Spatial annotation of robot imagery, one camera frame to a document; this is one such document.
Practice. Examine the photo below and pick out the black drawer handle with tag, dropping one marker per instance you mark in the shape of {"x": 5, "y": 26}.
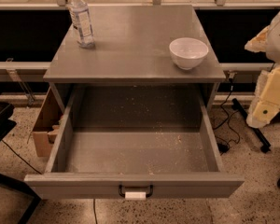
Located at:
{"x": 135, "y": 193}

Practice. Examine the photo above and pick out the grey drawer cabinet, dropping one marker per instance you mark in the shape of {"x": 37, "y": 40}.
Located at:
{"x": 132, "y": 47}

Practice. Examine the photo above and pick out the white ceramic bowl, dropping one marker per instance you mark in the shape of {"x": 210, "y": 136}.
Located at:
{"x": 187, "y": 52}

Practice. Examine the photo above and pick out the clear plastic water bottle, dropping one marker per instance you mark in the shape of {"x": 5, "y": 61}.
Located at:
{"x": 81, "y": 19}

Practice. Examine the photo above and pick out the black stand at left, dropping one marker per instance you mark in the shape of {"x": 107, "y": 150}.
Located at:
{"x": 12, "y": 203}

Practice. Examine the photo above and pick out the brown cardboard box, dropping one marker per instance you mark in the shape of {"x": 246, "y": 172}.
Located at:
{"x": 46, "y": 125}

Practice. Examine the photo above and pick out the open grey top drawer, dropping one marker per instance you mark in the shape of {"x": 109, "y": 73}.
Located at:
{"x": 135, "y": 137}

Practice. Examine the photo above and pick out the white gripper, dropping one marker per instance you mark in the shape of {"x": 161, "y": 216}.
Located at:
{"x": 265, "y": 105}

